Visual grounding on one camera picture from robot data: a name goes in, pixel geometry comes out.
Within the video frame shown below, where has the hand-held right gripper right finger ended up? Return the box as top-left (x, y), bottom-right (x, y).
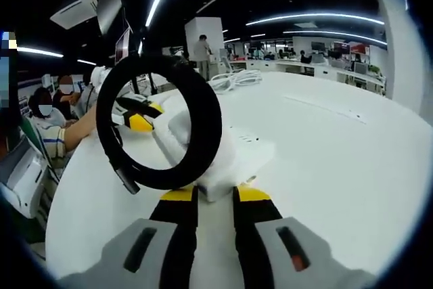
top-left (232, 185), bottom-right (375, 289)

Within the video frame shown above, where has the white power strip cable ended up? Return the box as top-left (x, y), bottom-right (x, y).
top-left (206, 68), bottom-right (263, 94)

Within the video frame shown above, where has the ceiling air vent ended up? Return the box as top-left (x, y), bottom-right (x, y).
top-left (49, 0), bottom-right (99, 30)

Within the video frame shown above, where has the computer monitor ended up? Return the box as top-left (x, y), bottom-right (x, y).
top-left (114, 26), bottom-right (133, 65)

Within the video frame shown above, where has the white printer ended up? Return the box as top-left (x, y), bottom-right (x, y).
top-left (0, 139), bottom-right (50, 219)

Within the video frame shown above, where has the white charger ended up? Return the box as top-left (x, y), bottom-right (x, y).
top-left (198, 123), bottom-right (258, 204)

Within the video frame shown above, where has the hanging black panel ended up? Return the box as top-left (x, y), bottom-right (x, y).
top-left (96, 0), bottom-right (123, 37)

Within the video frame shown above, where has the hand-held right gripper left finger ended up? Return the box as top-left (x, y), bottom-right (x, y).
top-left (62, 186), bottom-right (200, 289)

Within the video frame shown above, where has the white office chair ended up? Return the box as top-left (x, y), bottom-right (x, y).
top-left (219, 56), bottom-right (236, 75)

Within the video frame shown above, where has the row of white office desks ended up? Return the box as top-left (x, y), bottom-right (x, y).
top-left (229, 58), bottom-right (386, 95)

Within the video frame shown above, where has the white desk cable slot cover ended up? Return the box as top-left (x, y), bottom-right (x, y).
top-left (283, 94), bottom-right (369, 125)

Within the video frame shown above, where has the white power strip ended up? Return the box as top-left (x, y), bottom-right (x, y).
top-left (151, 94), bottom-right (275, 181)

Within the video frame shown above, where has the black charger cable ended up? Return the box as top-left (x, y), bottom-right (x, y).
top-left (95, 53), bottom-right (223, 196)

